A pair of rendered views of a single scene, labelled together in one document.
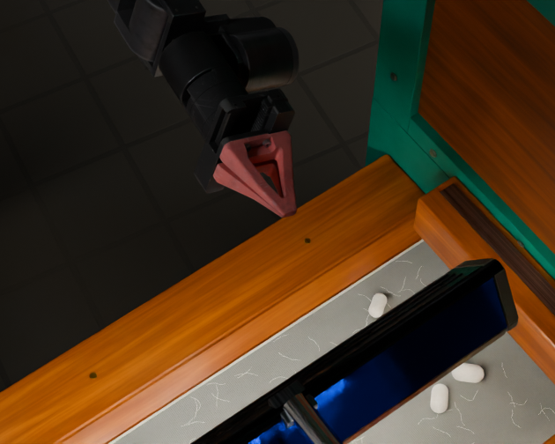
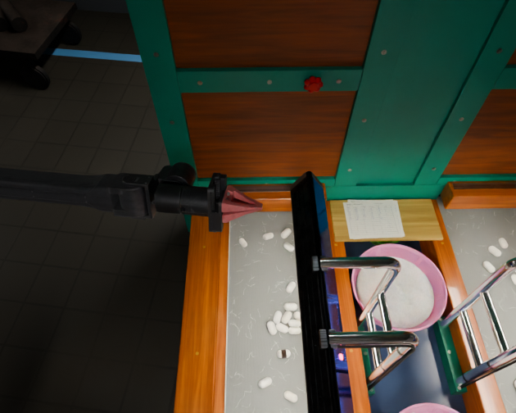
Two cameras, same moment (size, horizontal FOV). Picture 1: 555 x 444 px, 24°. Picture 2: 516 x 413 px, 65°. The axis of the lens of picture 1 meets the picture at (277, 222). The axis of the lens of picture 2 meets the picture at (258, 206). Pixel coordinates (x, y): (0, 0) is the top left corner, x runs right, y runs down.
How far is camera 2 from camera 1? 58 cm
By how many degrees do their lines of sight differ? 29
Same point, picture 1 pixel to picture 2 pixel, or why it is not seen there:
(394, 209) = not seen: hidden behind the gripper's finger
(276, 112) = (224, 179)
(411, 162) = not seen: hidden behind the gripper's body
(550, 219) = (273, 166)
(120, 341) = (191, 334)
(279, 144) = (232, 190)
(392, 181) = not seen: hidden behind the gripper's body
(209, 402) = (236, 319)
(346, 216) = (205, 229)
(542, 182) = (264, 156)
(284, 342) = (233, 279)
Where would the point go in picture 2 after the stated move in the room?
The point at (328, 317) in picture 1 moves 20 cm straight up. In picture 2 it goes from (234, 260) to (230, 225)
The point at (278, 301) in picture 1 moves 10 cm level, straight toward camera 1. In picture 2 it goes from (219, 270) to (246, 288)
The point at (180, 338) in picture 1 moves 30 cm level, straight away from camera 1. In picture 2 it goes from (206, 312) to (117, 270)
